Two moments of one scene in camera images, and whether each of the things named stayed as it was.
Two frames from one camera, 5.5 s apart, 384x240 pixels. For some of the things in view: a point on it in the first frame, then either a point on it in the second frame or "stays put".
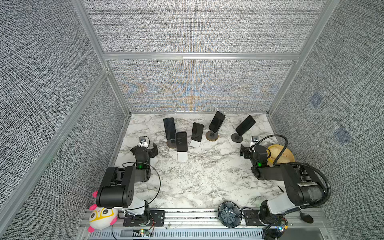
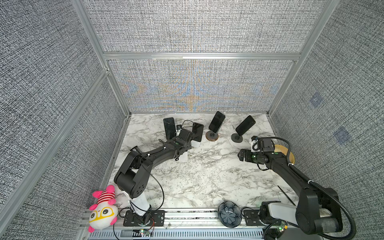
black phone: x=170 y=128 stays put
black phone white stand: x=197 y=132 stays put
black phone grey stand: x=246 y=124 stays put
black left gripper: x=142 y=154 → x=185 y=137
